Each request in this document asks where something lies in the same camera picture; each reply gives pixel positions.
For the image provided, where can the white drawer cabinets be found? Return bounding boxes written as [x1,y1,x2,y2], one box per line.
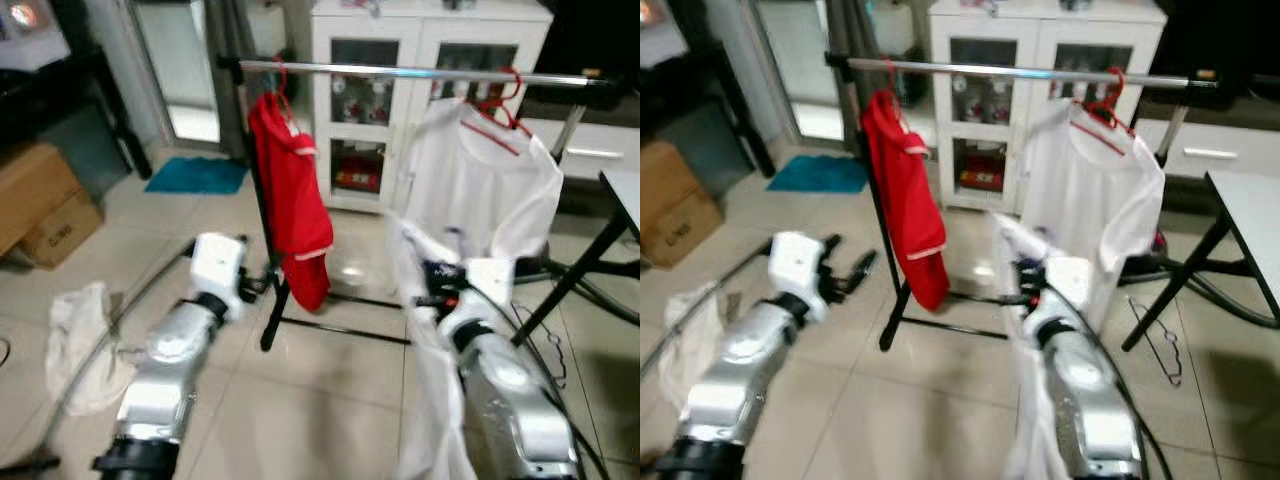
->
[1135,118,1280,183]
[525,118,641,183]

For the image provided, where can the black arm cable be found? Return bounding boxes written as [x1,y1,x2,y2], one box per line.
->
[1085,295,1176,480]
[0,242,196,476]
[500,295,611,480]
[640,240,776,376]

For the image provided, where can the red box yellow logo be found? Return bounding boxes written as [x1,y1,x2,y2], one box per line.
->
[958,163,1004,193]
[333,163,383,193]

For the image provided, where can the red shirt with white trim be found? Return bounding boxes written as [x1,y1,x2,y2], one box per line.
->
[860,90,951,313]
[247,90,336,313]

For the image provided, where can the plain white shirt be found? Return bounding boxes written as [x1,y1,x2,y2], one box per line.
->
[1015,97,1168,331]
[395,97,566,266]

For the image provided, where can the small printed cardboard box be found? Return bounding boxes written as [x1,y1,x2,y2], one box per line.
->
[18,190,106,269]
[645,185,726,269]

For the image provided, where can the white glass door cabinet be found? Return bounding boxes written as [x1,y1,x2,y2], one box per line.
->
[310,0,554,216]
[928,0,1169,216]

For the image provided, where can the teal floor mat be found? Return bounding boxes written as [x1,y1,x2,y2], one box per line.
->
[143,155,249,196]
[767,153,869,194]

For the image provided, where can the white PC case RGB fans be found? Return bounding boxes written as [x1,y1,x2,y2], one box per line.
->
[0,0,71,73]
[640,0,691,69]

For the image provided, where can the crumpled white garment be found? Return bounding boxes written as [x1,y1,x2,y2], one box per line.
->
[655,283,731,411]
[43,282,136,416]

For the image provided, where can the chrome clothes rack black posts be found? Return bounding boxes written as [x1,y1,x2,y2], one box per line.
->
[825,52,1223,353]
[215,55,613,353]

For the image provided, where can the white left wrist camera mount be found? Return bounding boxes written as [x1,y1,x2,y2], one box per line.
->
[188,232,249,309]
[768,230,829,311]

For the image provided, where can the white shirt with dark print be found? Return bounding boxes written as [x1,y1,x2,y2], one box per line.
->
[990,210,1061,480]
[385,210,481,480]

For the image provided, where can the large plain cardboard box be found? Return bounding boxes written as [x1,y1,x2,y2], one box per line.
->
[640,140,701,251]
[0,142,86,256]

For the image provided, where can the grey cabinet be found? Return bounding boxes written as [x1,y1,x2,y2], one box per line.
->
[650,100,726,191]
[38,105,106,201]

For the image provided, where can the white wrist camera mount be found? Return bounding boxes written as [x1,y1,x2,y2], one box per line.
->
[1043,256,1096,321]
[768,230,829,311]
[188,232,249,309]
[463,257,518,323]

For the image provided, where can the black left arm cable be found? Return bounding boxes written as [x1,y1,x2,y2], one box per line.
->
[0,242,196,476]
[640,240,776,376]

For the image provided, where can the glass door white frame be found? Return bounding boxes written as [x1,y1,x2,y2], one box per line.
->
[128,0,226,149]
[750,0,851,146]

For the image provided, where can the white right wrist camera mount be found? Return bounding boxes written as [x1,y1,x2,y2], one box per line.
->
[463,257,518,323]
[1043,256,1096,321]

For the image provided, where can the black desk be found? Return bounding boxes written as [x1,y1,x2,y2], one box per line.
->
[0,45,153,181]
[640,40,776,179]

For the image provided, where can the black wire hanger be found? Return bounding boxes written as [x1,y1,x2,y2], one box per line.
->
[508,298,569,389]
[1125,295,1186,389]

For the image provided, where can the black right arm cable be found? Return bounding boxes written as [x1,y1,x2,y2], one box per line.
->
[1085,295,1176,480]
[500,295,611,480]

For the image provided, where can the black metal table legs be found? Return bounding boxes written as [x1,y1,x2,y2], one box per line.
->
[1120,215,1280,351]
[512,212,641,348]

